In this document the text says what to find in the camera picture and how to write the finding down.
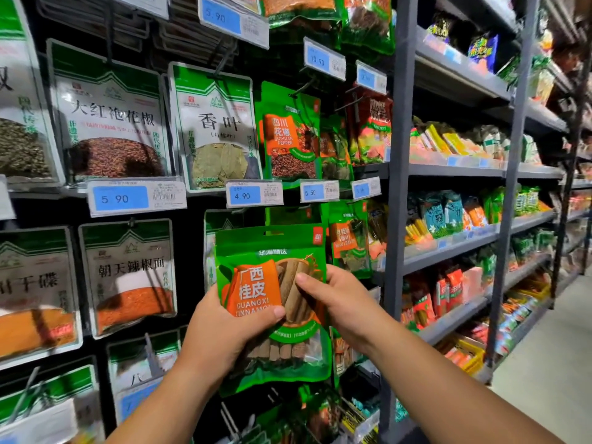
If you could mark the person's left hand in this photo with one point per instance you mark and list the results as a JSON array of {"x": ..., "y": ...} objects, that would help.
[{"x": 217, "y": 337}]

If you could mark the person's right hand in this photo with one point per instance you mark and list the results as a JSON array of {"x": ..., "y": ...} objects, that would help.
[{"x": 351, "y": 309}]

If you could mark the green leaf packets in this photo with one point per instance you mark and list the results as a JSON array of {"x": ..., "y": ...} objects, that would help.
[{"x": 347, "y": 235}]

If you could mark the green cinnamon stick packet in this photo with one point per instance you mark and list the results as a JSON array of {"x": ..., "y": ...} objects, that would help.
[{"x": 259, "y": 272}]

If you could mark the clear brown-spice packets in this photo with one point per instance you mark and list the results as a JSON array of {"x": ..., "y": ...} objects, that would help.
[{"x": 139, "y": 360}]

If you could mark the clear chili powder packets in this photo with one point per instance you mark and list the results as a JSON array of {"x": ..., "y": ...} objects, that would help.
[{"x": 129, "y": 282}]

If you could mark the green orange Guangxi cinnamon bags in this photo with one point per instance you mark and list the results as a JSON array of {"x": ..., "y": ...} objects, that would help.
[{"x": 296, "y": 416}]

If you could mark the green white-slice packets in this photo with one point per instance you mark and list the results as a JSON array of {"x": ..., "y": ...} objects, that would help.
[{"x": 291, "y": 215}]

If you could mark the clear white-slice packets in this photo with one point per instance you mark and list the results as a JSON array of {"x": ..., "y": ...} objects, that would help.
[{"x": 231, "y": 217}]

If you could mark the clear orange powder packets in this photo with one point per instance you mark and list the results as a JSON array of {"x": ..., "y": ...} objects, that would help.
[{"x": 37, "y": 300}]

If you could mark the red green packets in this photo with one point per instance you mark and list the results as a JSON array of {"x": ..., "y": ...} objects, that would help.
[{"x": 370, "y": 124}]

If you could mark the green red-peppercorn packets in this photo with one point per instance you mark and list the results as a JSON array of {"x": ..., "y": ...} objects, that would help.
[{"x": 287, "y": 134}]

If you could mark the clear dried-leaf packets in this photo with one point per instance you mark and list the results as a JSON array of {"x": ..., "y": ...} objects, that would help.
[{"x": 217, "y": 143}]

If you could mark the clear red peppercorn packets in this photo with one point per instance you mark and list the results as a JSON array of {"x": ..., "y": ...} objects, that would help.
[{"x": 106, "y": 134}]

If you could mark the clear green peppercorn packets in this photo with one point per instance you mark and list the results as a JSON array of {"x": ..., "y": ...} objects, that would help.
[{"x": 23, "y": 134}]

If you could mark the person's right forearm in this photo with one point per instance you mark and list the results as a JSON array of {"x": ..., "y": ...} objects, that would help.
[{"x": 444, "y": 393}]

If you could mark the row of red orange packets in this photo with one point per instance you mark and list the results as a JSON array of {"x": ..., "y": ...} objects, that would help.
[{"x": 449, "y": 286}]

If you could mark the row of teal yellow packets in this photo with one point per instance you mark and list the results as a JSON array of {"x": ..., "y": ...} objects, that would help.
[{"x": 435, "y": 217}]

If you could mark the row of yellow snack packets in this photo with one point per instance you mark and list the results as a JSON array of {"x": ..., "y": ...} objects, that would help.
[{"x": 444, "y": 138}]

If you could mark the row of green snack packets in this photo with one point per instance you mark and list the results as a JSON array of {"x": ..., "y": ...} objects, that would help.
[{"x": 518, "y": 200}]

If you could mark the yellow display trays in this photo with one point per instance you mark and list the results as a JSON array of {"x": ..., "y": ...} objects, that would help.
[{"x": 462, "y": 356}]

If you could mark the gray metal shelving unit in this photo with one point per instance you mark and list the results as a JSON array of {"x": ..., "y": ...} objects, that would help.
[{"x": 400, "y": 180}]

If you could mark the row of assorted snack bags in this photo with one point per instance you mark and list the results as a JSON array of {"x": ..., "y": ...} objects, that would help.
[{"x": 483, "y": 50}]

